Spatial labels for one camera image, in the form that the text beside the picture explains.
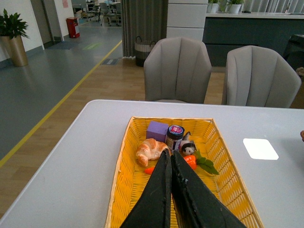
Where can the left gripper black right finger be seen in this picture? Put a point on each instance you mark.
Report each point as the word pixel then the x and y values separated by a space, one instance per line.
pixel 195 205

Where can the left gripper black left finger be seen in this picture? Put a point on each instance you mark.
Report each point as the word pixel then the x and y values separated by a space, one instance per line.
pixel 153 209

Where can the yellow wicker basket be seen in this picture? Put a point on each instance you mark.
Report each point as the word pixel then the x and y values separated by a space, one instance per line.
pixel 130 178

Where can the striped laundry basket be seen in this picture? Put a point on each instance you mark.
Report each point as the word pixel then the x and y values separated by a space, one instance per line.
pixel 142 50

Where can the orange toy carrot with leaves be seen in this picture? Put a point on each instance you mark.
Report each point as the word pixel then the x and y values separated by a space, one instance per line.
pixel 197 160

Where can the small plush animal toy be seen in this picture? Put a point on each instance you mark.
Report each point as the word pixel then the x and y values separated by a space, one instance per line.
pixel 187 146

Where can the toy croissant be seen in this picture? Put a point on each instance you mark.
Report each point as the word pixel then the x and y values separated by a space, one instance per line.
pixel 150 149

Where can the dark jar with pink lid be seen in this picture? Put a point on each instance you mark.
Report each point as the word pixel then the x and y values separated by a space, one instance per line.
pixel 174 137

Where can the purple foam block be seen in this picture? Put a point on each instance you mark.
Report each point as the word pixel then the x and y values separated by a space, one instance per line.
pixel 157 131

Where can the left grey upholstered chair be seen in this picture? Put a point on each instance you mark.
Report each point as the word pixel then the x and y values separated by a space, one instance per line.
pixel 177 69

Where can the grey upholstered chair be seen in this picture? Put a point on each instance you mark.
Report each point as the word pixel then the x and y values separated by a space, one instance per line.
pixel 259 77
pixel 177 69

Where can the right grey upholstered chair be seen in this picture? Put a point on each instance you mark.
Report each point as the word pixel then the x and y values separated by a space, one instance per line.
pixel 259 77

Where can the dark kitchen counter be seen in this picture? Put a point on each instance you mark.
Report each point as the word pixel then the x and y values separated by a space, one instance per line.
pixel 224 32

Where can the white pillar cabinet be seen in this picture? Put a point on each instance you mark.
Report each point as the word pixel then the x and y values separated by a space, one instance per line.
pixel 186 18

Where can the grey curtain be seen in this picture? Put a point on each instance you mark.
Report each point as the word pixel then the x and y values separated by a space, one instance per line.
pixel 144 18

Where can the white potted plant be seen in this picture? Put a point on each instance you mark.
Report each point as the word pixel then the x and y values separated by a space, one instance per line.
pixel 213 6
pixel 234 6

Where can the red bin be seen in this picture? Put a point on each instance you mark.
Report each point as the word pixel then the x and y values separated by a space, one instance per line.
pixel 72 26

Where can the potted plant in gold pot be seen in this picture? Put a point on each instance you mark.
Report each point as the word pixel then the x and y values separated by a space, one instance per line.
pixel 12 29

